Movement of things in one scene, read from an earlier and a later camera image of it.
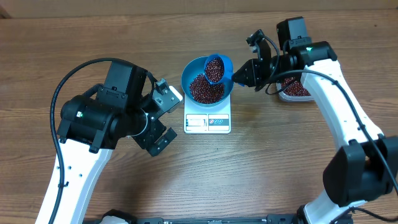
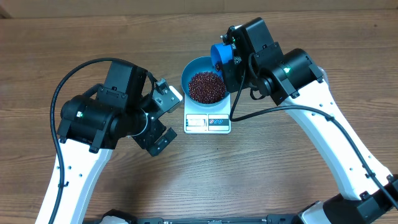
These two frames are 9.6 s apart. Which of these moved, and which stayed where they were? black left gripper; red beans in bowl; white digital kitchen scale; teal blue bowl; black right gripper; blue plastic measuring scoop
Moved: blue plastic measuring scoop; black right gripper
Stayed: teal blue bowl; white digital kitchen scale; black left gripper; red beans in bowl
